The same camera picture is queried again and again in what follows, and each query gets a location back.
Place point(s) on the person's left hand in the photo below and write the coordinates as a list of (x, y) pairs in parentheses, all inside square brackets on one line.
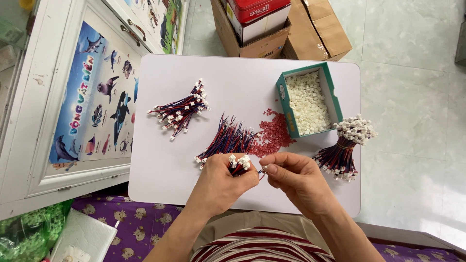
[(214, 189)]

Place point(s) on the person's right hand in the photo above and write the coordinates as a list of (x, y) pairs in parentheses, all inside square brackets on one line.
[(302, 182)]

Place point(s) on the beige trousers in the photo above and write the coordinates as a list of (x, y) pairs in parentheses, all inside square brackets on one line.
[(255, 220)]

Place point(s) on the pile of red terminal pieces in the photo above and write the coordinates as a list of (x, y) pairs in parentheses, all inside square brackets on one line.
[(273, 134)]

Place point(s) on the yellow rubber band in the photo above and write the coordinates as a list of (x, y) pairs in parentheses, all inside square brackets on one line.
[(345, 146)]

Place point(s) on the red white striped shirt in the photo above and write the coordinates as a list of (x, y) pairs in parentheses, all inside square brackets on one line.
[(262, 247)]

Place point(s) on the heap of white connector housings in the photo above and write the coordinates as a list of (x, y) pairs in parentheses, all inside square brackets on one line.
[(307, 103)]

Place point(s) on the purple patterned bed sheet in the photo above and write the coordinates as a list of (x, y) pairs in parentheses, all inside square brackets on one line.
[(142, 225)]

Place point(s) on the teal cardboard tray box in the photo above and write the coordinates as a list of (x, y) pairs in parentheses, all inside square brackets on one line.
[(282, 98)]

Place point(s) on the open brown cardboard box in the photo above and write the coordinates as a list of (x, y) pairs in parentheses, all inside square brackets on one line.
[(255, 49)]

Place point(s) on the white padded envelope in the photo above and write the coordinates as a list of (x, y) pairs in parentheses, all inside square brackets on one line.
[(82, 236)]

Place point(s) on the sea animal poster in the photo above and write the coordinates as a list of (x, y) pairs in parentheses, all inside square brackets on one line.
[(94, 105)]

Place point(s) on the closed brown cardboard box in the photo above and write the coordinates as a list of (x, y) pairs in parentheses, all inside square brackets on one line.
[(313, 32)]

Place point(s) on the white carton box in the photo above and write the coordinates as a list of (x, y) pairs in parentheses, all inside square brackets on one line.
[(265, 29)]

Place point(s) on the land animal poster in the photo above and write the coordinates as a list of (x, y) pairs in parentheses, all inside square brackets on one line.
[(163, 22)]

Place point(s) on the red tin box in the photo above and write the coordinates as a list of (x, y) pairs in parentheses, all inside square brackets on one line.
[(255, 9)]

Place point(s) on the green plastic bag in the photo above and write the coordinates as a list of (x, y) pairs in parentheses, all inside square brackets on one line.
[(25, 233)]

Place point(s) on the white wooden cabinet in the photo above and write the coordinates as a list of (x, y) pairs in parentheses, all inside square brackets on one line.
[(29, 127)]

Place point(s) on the yellow object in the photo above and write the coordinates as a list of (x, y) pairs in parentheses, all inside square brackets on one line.
[(27, 3)]

